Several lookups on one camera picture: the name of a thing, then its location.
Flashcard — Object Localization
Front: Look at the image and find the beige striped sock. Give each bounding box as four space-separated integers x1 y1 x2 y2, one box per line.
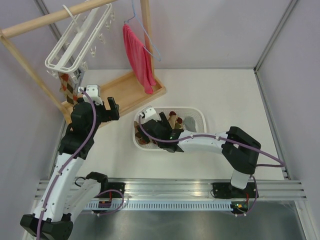
174 117 183 130
168 111 178 129

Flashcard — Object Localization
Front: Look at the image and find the argyle patterned sock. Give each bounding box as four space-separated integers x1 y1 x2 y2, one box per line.
58 72 78 106
133 121 153 145

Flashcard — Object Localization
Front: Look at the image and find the grey sock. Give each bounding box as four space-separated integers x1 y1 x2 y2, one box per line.
183 116 197 132

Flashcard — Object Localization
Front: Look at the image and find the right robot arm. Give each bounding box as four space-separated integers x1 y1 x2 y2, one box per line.
136 113 261 199

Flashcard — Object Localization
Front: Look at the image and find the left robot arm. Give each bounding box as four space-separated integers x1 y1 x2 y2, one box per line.
20 97 120 240

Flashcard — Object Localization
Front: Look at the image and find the white clip sock hanger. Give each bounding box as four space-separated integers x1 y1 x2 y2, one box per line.
44 3 115 79

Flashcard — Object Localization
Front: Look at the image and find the wooden clothes rack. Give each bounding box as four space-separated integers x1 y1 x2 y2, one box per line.
0 10 166 124

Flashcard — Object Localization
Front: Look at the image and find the white perforated plastic basket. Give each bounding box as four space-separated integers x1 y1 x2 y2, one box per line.
132 106 207 152

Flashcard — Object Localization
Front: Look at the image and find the pink towel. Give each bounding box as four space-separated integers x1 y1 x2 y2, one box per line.
122 24 156 94

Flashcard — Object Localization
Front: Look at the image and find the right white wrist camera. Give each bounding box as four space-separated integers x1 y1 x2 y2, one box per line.
138 106 158 124

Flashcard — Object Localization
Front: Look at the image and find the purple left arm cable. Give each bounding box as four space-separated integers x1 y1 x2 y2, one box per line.
36 88 126 240

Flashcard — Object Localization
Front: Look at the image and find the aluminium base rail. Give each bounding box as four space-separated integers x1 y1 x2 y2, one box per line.
34 177 308 201

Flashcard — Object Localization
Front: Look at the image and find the white cable duct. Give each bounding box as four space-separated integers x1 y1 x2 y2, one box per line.
84 200 233 211

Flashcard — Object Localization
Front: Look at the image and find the blue wire hanger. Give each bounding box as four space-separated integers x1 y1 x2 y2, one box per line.
126 0 162 62

